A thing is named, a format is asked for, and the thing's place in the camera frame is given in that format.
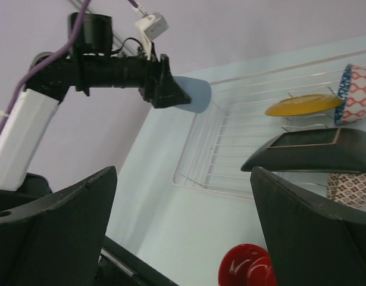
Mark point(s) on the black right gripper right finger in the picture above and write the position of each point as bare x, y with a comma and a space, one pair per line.
311, 239

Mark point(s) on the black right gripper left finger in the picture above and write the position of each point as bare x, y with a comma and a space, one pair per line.
55, 239

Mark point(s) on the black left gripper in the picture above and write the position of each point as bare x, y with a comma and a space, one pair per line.
159, 86

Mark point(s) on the light blue cup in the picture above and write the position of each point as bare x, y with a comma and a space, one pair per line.
199, 91

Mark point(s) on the black floral mug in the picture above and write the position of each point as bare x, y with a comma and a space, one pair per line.
246, 264

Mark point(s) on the clear wire dish rack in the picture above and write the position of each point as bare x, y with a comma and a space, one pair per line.
235, 124

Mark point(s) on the brown lattice pattern bowl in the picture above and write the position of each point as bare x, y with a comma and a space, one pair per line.
347, 189

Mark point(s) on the black floral square plate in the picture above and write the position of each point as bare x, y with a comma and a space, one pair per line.
332, 150

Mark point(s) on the yellow round plate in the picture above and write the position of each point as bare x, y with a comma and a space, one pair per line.
302, 105

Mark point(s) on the blue triangle pattern bowl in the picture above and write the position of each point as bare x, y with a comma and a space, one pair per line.
352, 92

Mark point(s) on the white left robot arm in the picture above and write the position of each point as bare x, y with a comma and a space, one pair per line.
86, 61

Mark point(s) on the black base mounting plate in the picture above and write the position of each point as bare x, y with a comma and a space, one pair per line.
118, 266

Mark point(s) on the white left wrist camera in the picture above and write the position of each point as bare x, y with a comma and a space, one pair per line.
150, 27

